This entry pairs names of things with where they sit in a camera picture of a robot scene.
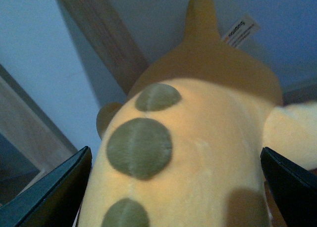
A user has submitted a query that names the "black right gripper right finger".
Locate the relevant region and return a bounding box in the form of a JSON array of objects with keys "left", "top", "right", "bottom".
[{"left": 261, "top": 147, "right": 317, "bottom": 227}]

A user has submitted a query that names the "left wooden shelf unit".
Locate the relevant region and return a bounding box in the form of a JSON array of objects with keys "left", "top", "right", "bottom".
[{"left": 0, "top": 0, "right": 149, "bottom": 178}]

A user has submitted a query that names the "orange plush dinosaur toy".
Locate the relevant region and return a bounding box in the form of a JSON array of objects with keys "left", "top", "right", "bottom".
[{"left": 77, "top": 0, "right": 317, "bottom": 227}]

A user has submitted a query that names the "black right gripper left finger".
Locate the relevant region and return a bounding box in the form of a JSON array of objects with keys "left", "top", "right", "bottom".
[{"left": 0, "top": 146, "right": 92, "bottom": 227}]

